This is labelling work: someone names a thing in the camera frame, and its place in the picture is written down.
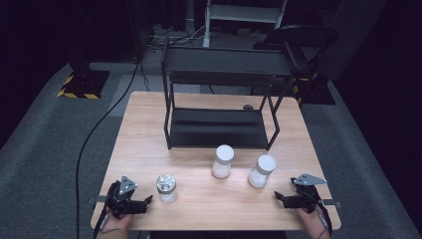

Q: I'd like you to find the bundle of floor cables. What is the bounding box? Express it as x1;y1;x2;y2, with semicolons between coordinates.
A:
145;23;207;52

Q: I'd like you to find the left hand-held gripper cable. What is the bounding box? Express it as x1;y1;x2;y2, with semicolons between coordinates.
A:
93;204;110;239

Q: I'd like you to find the white metal frame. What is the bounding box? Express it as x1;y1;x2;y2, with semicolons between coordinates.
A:
202;0;290;49

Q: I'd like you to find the silver-lid glass jar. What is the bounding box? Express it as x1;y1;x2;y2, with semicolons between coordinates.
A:
155;173;178;204

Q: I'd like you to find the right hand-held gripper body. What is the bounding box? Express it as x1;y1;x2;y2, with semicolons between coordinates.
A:
290;172;328;214

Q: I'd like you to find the person's left hand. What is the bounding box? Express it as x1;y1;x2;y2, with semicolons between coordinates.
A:
99;212;134;232

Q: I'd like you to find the black metal two-tier rack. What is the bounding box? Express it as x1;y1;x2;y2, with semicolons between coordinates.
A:
160;37;301;151

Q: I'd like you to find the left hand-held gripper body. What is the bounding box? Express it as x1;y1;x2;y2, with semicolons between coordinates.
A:
105;174;149;220

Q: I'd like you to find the black chair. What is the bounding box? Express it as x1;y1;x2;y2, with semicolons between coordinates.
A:
252;24;340;81

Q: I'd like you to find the white-lid jar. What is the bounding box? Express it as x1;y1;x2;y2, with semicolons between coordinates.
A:
247;153;278;189
211;143;235;179

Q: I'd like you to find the right hand-held gripper cable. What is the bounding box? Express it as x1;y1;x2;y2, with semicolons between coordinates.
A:
315;198;333;237

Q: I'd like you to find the hand-held gripper cable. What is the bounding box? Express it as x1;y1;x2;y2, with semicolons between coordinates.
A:
315;198;333;237
93;204;110;239

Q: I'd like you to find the person's right hand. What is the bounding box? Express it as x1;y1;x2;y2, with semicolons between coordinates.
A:
296;204;330;239

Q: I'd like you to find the black stand with striped base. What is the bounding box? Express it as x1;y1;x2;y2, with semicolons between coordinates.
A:
292;73;336;108
55;0;111;101

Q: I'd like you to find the long black floor cable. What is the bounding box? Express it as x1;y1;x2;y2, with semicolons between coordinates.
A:
75;55;143;239

